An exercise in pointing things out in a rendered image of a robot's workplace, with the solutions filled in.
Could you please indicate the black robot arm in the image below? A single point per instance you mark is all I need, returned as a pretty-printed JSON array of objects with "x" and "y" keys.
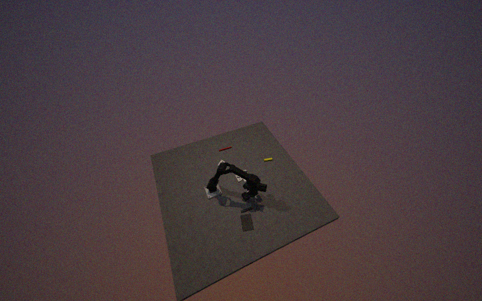
[{"x": 252, "y": 180}]

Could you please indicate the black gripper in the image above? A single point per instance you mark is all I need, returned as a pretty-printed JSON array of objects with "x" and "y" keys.
[{"x": 251, "y": 193}]

